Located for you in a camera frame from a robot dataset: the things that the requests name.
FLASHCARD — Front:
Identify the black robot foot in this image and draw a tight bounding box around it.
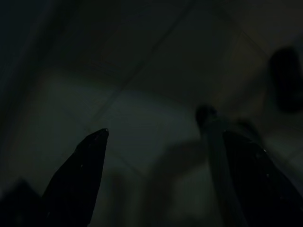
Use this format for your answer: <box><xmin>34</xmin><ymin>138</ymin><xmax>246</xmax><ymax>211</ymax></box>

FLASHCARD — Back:
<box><xmin>269</xmin><ymin>46</ymin><xmax>303</xmax><ymax>113</ymax></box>

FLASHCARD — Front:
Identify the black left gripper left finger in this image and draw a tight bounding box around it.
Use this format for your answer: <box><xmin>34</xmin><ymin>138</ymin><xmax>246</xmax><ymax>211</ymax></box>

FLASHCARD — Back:
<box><xmin>28</xmin><ymin>128</ymin><xmax>109</xmax><ymax>227</ymax></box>

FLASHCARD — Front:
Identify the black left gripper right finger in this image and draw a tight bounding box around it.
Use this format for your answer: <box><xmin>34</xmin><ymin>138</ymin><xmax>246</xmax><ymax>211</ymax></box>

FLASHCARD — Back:
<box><xmin>223</xmin><ymin>131</ymin><xmax>303</xmax><ymax>227</ymax></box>

